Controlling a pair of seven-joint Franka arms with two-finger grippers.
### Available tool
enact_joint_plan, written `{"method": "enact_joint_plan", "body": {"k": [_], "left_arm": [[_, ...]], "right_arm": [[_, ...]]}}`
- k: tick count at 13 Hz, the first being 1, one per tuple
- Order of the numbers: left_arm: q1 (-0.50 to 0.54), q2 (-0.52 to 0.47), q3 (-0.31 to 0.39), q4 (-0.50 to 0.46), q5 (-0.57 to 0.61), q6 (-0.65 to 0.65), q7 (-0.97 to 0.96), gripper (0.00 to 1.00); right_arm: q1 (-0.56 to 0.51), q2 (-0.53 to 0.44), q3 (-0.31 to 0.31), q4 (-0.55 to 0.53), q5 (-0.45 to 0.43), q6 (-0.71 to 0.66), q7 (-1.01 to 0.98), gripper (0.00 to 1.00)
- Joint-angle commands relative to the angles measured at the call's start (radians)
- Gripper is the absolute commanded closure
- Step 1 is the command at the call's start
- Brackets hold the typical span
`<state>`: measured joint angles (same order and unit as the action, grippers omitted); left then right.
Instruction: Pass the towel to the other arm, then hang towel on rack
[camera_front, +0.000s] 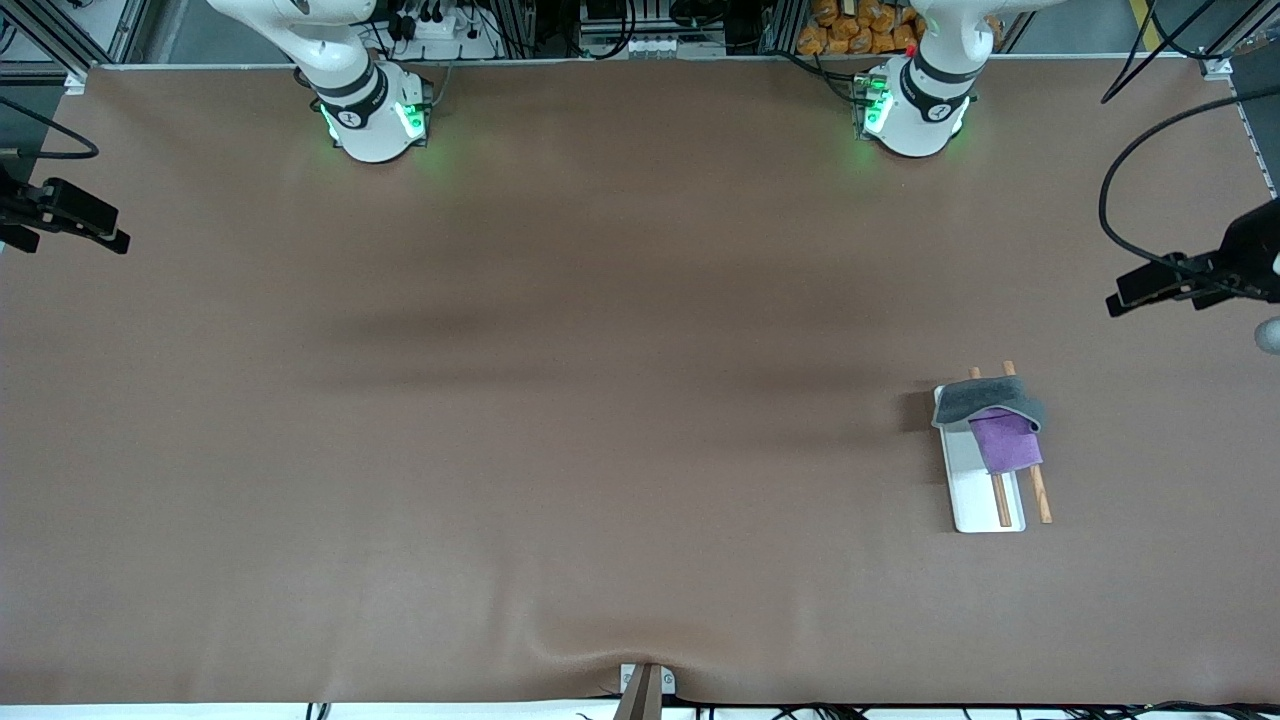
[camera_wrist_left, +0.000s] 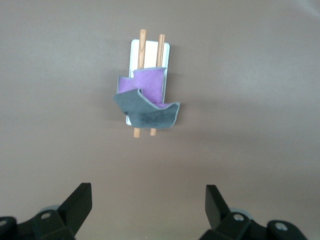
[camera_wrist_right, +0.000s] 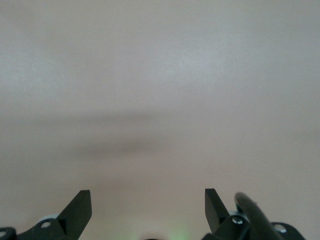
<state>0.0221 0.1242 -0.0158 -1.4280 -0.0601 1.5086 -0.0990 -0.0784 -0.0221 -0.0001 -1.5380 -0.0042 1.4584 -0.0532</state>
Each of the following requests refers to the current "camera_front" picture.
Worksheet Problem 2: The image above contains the grey and purple towel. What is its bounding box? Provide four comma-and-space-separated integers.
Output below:
932, 376, 1048, 475

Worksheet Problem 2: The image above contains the white rack with wooden bars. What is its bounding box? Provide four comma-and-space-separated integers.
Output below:
933, 360, 1053, 534

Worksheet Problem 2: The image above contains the orange snack bag pile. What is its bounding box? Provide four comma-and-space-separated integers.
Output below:
797, 0, 1001, 57

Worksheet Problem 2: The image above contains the white power strip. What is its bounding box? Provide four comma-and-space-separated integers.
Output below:
395, 8, 473, 43

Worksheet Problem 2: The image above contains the brown table mat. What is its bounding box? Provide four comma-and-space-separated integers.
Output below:
0, 58, 1280, 706

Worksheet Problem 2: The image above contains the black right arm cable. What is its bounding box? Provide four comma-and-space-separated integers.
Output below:
0, 95, 101, 161

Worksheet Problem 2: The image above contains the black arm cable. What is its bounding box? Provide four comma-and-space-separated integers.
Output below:
1097, 0, 1280, 291
0, 95, 101, 161

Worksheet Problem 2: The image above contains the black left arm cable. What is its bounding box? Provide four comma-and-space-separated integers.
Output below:
1097, 0, 1280, 291

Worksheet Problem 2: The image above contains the aluminium frame beam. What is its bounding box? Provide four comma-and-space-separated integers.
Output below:
0, 0, 151, 83
1195, 0, 1280, 81

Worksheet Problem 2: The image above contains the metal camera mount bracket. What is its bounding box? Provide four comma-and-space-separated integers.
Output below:
618, 662, 678, 720

